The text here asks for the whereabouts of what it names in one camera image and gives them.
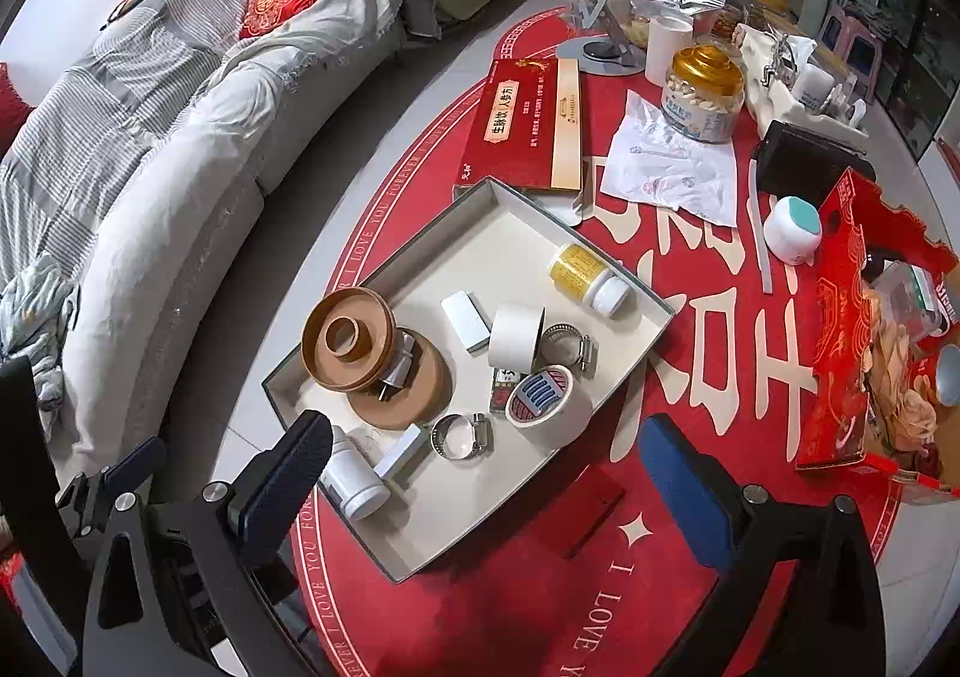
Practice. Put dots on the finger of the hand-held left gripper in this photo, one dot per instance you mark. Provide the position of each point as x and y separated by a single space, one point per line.
127 461

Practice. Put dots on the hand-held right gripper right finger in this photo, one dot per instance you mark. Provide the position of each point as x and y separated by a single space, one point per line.
682 489

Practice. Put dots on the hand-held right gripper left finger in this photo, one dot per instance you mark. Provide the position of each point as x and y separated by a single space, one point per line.
281 489

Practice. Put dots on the white plastic bottle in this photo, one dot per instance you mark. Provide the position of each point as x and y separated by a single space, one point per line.
352 473

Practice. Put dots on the white rectangular block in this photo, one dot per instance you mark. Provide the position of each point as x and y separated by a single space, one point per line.
400 456
463 321

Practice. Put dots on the white tape roll blue label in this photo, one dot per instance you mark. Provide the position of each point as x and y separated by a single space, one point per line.
559 415

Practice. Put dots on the brown plastic tape spool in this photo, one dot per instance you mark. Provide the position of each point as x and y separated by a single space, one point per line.
352 355

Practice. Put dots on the white tape roll yellow inside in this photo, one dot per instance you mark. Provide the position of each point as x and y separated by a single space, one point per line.
514 334

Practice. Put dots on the yellow label pill bottle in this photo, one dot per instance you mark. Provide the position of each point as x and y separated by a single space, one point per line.
589 276

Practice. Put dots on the grey tray with white inside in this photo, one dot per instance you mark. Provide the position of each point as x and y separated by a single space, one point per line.
480 257

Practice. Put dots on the light blue blanket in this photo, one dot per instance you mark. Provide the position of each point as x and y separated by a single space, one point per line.
34 325

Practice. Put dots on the red round printed mat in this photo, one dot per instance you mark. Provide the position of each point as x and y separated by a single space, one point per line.
525 609

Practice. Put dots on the red cardboard box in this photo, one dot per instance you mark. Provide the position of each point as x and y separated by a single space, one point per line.
840 317

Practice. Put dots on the clear bag of dried snacks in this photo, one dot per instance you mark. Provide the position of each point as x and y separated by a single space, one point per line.
896 355

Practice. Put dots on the sofa with grey white cover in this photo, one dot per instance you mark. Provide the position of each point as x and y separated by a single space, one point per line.
150 197

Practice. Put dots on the white flat strip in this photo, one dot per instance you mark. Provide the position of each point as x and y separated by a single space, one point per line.
757 227

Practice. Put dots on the white jar with teal lid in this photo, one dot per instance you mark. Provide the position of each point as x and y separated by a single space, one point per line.
791 231

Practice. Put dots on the metal tin can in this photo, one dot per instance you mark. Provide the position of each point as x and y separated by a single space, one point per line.
949 377

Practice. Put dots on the white paper sheet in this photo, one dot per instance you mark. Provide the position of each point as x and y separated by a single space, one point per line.
675 167

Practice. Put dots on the black pouch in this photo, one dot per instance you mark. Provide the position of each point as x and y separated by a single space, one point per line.
810 160

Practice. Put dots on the glass jar with gold lid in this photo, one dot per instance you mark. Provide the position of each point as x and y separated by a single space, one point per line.
701 96

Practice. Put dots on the red and gold flat box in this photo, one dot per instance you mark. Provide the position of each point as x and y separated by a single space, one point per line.
517 126

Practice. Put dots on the white ceramic organizer tray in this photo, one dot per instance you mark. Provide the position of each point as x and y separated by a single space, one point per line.
780 98

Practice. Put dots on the silver tablet stand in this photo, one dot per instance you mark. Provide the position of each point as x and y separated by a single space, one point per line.
600 56

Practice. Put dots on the purple plastic stool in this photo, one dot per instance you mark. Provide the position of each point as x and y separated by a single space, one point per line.
832 29
862 56

